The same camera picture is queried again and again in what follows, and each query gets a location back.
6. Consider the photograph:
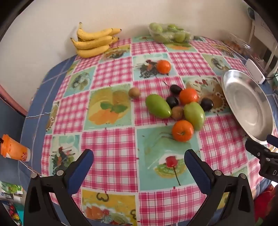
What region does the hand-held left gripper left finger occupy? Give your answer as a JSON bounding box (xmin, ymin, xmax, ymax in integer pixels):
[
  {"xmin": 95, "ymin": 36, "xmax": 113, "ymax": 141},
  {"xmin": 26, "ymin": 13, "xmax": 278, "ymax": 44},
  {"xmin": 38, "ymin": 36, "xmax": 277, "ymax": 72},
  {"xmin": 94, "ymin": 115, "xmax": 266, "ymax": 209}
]
[{"xmin": 23, "ymin": 149, "xmax": 94, "ymax": 226}]

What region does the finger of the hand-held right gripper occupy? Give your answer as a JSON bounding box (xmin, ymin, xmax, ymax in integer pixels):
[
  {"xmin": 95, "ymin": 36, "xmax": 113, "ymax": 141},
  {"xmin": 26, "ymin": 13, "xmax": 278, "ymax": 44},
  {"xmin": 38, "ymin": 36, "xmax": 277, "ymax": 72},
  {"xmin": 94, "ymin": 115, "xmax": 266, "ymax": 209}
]
[
  {"xmin": 267, "ymin": 134, "xmax": 278, "ymax": 148},
  {"xmin": 245, "ymin": 137, "xmax": 271, "ymax": 160}
]

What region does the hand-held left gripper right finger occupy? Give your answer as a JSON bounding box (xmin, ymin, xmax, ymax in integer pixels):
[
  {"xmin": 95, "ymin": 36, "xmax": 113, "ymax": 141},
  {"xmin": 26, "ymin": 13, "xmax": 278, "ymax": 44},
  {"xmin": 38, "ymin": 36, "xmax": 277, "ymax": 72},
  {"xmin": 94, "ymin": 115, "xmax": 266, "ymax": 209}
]
[{"xmin": 184, "ymin": 149, "xmax": 255, "ymax": 226}]

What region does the orange tangerine with stem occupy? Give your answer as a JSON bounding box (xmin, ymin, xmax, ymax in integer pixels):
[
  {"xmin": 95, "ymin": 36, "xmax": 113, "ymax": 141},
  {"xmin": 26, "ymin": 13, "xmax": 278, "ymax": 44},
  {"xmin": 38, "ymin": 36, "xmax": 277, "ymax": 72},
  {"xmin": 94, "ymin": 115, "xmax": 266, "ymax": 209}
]
[{"xmin": 172, "ymin": 120, "xmax": 194, "ymax": 143}]

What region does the round metal plate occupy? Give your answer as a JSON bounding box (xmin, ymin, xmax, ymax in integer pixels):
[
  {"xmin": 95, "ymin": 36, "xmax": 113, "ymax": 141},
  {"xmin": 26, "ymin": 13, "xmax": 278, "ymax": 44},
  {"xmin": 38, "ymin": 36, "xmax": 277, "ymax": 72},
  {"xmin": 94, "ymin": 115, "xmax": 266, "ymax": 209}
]
[{"xmin": 221, "ymin": 69, "xmax": 274, "ymax": 146}]

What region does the green mango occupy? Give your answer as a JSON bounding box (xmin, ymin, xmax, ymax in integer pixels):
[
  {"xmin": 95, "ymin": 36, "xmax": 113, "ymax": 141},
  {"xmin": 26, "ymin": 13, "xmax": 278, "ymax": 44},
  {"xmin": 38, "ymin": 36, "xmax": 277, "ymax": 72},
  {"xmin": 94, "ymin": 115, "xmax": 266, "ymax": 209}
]
[
  {"xmin": 145, "ymin": 94, "xmax": 172, "ymax": 119},
  {"xmin": 184, "ymin": 102, "xmax": 206, "ymax": 131}
]

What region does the brown kiwi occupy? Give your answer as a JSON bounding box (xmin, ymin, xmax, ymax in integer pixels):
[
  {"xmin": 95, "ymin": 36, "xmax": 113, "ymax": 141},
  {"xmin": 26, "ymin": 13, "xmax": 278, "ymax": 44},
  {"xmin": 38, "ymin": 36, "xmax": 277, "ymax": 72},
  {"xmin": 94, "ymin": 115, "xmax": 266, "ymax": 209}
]
[
  {"xmin": 171, "ymin": 106, "xmax": 185, "ymax": 120},
  {"xmin": 128, "ymin": 87, "xmax": 141, "ymax": 99}
]

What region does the dark purple plum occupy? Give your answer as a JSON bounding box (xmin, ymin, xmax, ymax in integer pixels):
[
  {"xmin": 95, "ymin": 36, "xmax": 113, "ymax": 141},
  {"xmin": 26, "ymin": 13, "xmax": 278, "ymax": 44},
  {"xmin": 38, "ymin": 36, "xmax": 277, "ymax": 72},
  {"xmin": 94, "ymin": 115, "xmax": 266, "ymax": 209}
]
[
  {"xmin": 166, "ymin": 96, "xmax": 179, "ymax": 109},
  {"xmin": 169, "ymin": 85, "xmax": 183, "ymax": 95},
  {"xmin": 200, "ymin": 98, "xmax": 214, "ymax": 112}
]

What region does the red cloth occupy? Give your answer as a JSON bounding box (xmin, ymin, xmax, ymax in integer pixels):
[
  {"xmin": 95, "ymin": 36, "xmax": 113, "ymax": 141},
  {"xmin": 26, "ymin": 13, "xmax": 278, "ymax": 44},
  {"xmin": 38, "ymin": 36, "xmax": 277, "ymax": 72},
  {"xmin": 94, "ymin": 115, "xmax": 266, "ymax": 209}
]
[{"xmin": 254, "ymin": 185, "xmax": 276, "ymax": 222}]

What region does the pink checkered picture tablecloth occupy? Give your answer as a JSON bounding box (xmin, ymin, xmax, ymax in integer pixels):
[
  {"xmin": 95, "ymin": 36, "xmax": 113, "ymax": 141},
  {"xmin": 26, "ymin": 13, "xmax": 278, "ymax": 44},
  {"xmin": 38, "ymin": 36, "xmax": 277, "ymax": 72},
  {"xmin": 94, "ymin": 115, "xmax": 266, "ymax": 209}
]
[{"xmin": 40, "ymin": 36, "xmax": 267, "ymax": 226}]

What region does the white power adapter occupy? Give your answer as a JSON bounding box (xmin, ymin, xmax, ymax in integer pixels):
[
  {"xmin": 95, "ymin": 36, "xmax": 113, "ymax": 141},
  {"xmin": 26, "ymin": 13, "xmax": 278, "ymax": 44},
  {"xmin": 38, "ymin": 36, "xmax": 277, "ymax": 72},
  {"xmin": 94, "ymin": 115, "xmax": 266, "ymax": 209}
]
[{"xmin": 245, "ymin": 59, "xmax": 266, "ymax": 85}]

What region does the orange drink cup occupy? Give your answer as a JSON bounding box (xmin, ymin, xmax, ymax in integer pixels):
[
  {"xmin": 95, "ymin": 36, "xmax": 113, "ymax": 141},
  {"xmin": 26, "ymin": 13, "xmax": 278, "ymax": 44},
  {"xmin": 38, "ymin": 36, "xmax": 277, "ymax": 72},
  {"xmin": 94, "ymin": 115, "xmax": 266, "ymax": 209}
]
[{"xmin": 0, "ymin": 134, "xmax": 31, "ymax": 162}]

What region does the green package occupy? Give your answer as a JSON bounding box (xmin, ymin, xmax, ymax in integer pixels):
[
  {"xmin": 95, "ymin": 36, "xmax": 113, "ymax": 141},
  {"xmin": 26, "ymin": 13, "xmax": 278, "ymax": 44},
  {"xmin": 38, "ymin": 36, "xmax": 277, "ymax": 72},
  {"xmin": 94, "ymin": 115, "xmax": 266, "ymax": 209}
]
[{"xmin": 0, "ymin": 180, "xmax": 23, "ymax": 194}]

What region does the colourful toy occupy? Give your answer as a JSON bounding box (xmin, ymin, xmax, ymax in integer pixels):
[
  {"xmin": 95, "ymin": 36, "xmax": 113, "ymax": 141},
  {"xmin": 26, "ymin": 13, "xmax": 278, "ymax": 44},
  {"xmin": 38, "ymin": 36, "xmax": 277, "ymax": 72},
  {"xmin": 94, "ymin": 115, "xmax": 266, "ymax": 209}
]
[{"xmin": 6, "ymin": 204, "xmax": 22, "ymax": 222}]

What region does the pink board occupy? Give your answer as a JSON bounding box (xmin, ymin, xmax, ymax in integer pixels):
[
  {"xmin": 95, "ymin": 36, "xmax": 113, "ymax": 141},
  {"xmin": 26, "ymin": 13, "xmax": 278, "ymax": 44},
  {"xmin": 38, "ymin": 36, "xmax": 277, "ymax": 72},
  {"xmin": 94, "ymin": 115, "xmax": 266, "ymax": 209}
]
[{"xmin": 0, "ymin": 85, "xmax": 27, "ymax": 118}]

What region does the clear box of longans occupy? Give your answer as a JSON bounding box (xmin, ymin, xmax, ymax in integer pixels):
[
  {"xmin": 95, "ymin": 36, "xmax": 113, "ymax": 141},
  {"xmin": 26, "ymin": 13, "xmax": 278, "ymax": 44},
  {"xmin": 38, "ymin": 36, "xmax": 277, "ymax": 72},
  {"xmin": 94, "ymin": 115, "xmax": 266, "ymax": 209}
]
[{"xmin": 224, "ymin": 33, "xmax": 252, "ymax": 57}]

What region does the teal cloth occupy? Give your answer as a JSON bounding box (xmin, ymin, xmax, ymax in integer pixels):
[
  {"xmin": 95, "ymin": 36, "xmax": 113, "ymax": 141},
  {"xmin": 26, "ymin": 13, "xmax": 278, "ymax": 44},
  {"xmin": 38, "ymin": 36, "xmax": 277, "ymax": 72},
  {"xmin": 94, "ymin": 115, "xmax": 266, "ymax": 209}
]
[{"xmin": 248, "ymin": 7, "xmax": 257, "ymax": 21}]

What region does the yellow banana bunch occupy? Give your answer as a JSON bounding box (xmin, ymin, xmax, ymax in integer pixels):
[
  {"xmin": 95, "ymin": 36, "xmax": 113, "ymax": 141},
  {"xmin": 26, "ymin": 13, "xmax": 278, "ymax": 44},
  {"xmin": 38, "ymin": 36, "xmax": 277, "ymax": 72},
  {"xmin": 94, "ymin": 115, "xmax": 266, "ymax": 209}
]
[{"xmin": 70, "ymin": 22, "xmax": 122, "ymax": 58}]

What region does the clear tray of green jujubes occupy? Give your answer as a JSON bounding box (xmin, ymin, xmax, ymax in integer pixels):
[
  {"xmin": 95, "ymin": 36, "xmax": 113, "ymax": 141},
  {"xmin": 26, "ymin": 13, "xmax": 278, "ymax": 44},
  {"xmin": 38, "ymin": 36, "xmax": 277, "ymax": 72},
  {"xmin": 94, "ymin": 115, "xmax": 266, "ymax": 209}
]
[{"xmin": 148, "ymin": 22, "xmax": 194, "ymax": 43}]

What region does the black cable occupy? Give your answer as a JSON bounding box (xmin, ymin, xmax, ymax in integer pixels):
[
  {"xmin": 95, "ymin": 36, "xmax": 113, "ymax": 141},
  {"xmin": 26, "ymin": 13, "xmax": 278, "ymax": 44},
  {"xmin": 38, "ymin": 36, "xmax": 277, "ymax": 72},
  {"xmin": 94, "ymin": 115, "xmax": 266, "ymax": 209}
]
[{"xmin": 265, "ymin": 65, "xmax": 278, "ymax": 81}]

